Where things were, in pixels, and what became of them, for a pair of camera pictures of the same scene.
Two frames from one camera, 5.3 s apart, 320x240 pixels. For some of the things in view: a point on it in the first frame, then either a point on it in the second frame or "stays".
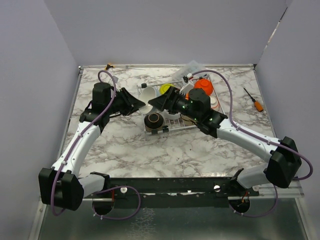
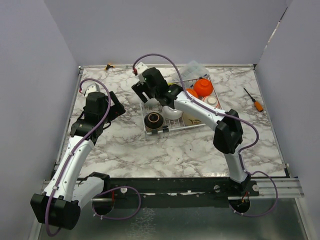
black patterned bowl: x=153 y=121 stays
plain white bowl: x=167 y=115 stays
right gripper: x=167 y=100 -> x=139 y=88
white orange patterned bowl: x=214 y=103 stays
